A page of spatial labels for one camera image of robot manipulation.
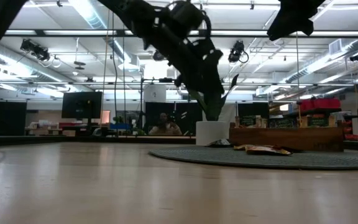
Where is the black overhead camera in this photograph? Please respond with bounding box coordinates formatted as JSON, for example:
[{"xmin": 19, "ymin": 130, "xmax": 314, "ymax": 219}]
[{"xmin": 152, "ymin": 49, "xmax": 167, "ymax": 62}]

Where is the wooden tea organiser tray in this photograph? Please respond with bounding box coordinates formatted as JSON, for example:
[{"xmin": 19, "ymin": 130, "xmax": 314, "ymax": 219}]
[{"xmin": 228, "ymin": 122, "xmax": 344, "ymax": 152}]

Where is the metal shelf with red bins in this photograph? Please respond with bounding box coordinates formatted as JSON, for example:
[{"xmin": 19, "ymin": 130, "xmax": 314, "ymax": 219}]
[{"xmin": 296, "ymin": 98, "xmax": 358, "ymax": 141}]

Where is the black aluminium table frame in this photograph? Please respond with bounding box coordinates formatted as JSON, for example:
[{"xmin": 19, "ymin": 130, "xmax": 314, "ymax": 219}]
[{"xmin": 0, "ymin": 29, "xmax": 358, "ymax": 152}]

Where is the green plant in white pot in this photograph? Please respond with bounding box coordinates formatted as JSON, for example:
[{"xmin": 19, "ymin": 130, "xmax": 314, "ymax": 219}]
[{"xmin": 186, "ymin": 73, "xmax": 239, "ymax": 147}]

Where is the person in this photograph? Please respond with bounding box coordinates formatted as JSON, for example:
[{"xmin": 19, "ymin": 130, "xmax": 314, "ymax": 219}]
[{"xmin": 149, "ymin": 112, "xmax": 183, "ymax": 136}]

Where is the green tea packet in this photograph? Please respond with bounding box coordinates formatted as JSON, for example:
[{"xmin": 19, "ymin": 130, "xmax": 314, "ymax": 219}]
[{"xmin": 234, "ymin": 114, "xmax": 263, "ymax": 128}]

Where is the black monitor on stand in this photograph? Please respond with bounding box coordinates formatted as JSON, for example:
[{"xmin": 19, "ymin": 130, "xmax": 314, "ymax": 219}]
[{"xmin": 61, "ymin": 91, "xmax": 103, "ymax": 125}]

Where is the grey round woven placemat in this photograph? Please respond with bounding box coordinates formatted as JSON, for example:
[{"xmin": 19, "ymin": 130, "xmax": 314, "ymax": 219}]
[{"xmin": 148, "ymin": 145, "xmax": 358, "ymax": 171}]

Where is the cluttered work table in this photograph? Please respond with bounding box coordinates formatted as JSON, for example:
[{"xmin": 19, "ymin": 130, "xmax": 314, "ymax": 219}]
[{"xmin": 25, "ymin": 119, "xmax": 111, "ymax": 137}]

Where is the dark blue tea packet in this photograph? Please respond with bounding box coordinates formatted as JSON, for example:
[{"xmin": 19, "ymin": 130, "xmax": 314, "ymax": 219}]
[
  {"xmin": 268, "ymin": 117, "xmax": 298, "ymax": 129},
  {"xmin": 208, "ymin": 138, "xmax": 233, "ymax": 148}
]

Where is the white square sign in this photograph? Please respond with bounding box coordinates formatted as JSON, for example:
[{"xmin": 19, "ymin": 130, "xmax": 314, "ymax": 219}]
[{"xmin": 144, "ymin": 84, "xmax": 167, "ymax": 103}]

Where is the black partition panel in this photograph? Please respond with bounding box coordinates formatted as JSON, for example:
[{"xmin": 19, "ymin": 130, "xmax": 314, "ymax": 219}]
[
  {"xmin": 144, "ymin": 101, "xmax": 203, "ymax": 136},
  {"xmin": 0, "ymin": 99, "xmax": 27, "ymax": 136},
  {"xmin": 237, "ymin": 102, "xmax": 270, "ymax": 118}
]

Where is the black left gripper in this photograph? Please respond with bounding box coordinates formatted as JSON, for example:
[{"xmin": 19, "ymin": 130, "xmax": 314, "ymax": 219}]
[{"xmin": 154, "ymin": 29, "xmax": 226, "ymax": 94}]

